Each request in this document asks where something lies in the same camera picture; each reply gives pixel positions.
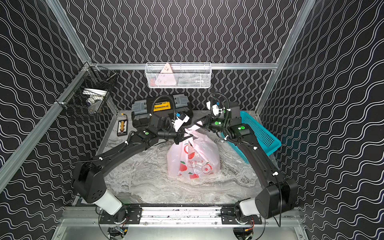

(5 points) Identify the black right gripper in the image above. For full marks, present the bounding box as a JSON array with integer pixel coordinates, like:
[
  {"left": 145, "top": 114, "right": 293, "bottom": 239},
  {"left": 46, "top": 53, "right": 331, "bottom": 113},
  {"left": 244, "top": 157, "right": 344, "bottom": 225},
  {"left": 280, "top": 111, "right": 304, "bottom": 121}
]
[{"left": 194, "top": 115, "right": 231, "bottom": 134}]

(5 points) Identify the pink plastic bag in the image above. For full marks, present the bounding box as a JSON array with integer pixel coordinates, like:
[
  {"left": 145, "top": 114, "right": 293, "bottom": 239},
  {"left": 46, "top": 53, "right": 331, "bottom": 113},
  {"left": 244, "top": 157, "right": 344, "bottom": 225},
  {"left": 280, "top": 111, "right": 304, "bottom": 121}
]
[{"left": 167, "top": 125, "right": 221, "bottom": 180}]

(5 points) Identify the teal plastic basket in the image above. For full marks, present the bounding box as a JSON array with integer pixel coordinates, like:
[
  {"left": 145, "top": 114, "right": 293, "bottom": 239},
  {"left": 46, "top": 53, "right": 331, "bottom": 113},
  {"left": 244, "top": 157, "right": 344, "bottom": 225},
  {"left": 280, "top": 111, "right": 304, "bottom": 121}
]
[{"left": 240, "top": 111, "right": 282, "bottom": 156}]

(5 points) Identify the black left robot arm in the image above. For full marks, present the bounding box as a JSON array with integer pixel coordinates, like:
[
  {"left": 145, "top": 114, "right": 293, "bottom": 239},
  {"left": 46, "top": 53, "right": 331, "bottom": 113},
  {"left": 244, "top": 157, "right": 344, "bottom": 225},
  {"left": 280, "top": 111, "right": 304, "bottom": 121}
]
[{"left": 72, "top": 95, "right": 190, "bottom": 222}]

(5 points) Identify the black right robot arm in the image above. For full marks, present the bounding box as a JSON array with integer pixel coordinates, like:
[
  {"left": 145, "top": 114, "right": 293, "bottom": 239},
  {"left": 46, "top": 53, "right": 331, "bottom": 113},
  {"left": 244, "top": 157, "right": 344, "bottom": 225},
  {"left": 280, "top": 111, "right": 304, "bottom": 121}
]
[{"left": 203, "top": 93, "right": 298, "bottom": 220}]

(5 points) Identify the black toolbox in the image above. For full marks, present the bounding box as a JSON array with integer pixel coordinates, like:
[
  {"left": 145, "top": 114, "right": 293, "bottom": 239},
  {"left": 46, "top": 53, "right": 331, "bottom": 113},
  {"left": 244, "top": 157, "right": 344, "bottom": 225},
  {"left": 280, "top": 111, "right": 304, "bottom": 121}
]
[{"left": 132, "top": 94, "right": 194, "bottom": 129}]

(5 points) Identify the pink triangular card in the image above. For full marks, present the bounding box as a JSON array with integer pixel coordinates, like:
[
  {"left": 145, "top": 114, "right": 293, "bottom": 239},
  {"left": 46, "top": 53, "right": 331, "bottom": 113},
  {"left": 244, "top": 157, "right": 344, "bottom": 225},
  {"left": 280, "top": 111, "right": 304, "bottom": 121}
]
[{"left": 155, "top": 63, "right": 177, "bottom": 87}]

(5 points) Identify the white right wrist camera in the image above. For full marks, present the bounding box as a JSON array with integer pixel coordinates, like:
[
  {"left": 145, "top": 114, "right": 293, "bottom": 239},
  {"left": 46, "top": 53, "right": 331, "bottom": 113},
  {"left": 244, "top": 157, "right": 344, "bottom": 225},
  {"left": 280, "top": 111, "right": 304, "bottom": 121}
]
[{"left": 206, "top": 101, "right": 221, "bottom": 118}]

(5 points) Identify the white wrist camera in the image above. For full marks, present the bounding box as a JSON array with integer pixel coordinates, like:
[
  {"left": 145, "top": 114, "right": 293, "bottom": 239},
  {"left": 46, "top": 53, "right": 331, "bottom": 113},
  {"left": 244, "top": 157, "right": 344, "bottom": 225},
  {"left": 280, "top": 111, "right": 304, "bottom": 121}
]
[
  {"left": 206, "top": 101, "right": 221, "bottom": 118},
  {"left": 173, "top": 113, "right": 190, "bottom": 132}
]

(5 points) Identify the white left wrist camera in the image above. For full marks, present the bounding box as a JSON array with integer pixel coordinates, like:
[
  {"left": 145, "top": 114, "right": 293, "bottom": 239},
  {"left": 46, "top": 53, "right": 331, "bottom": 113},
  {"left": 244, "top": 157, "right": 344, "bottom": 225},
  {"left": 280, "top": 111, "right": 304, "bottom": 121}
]
[{"left": 173, "top": 113, "right": 190, "bottom": 132}]

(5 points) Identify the white wire wall basket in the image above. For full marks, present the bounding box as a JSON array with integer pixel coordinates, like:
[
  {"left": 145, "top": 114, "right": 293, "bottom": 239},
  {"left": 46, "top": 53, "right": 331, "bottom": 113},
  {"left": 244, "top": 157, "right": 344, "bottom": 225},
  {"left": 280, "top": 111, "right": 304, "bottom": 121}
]
[{"left": 145, "top": 62, "right": 212, "bottom": 89}]

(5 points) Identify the black wire wall basket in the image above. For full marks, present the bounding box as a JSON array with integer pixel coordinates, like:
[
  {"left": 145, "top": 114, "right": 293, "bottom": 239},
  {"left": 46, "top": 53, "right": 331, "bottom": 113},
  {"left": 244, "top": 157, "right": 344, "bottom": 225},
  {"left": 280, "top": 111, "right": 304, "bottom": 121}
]
[{"left": 56, "top": 66, "right": 119, "bottom": 122}]

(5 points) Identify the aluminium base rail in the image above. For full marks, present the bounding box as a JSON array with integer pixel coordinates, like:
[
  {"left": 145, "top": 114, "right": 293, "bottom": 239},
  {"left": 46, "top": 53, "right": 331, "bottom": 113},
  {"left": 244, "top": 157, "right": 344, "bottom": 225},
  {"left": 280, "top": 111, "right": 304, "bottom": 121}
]
[{"left": 59, "top": 205, "right": 304, "bottom": 227}]

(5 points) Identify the aluminium frame post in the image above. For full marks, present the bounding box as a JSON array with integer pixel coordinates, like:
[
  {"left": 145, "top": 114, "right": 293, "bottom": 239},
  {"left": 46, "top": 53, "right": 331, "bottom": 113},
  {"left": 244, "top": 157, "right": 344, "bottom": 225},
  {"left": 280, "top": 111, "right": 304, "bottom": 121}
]
[{"left": 46, "top": 0, "right": 91, "bottom": 64}]

